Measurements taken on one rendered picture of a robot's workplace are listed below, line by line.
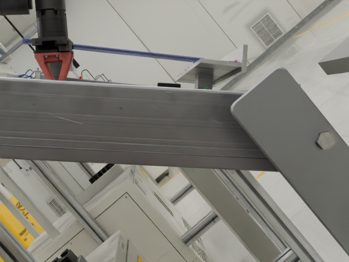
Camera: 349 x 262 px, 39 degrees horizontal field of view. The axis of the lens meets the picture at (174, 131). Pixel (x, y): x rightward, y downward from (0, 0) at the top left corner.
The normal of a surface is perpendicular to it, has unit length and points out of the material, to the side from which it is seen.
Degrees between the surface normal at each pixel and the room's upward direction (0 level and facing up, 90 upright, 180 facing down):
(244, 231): 90
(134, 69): 90
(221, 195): 90
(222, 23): 90
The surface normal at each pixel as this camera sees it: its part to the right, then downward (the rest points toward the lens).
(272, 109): 0.07, 0.06
